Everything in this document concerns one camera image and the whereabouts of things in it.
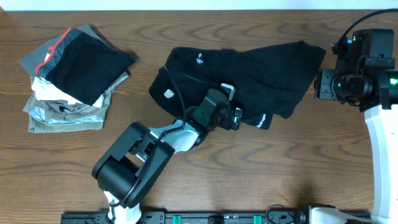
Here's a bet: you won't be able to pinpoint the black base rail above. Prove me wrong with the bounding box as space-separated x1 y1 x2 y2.
60 203 373 224

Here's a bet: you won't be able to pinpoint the left black camera cable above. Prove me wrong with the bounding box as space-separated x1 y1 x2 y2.
108 65 224 218

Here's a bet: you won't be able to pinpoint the folded white garment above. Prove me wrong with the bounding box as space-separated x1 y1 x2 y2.
30 52 105 109

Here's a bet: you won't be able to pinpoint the black shorts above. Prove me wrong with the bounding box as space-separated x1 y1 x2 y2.
149 40 326 129

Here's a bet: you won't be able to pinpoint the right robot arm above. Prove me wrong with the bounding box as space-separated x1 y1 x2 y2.
306 29 397 223

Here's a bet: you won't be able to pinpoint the folded black garment red trim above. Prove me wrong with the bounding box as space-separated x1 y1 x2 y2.
35 28 135 106

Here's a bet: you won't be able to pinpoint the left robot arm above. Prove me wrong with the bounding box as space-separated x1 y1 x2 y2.
91 87 243 223

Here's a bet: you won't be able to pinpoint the folded khaki patterned garment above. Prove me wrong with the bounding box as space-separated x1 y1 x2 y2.
23 72 128 133

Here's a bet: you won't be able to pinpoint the folded grey garment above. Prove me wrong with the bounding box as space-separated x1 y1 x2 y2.
19 24 109 83

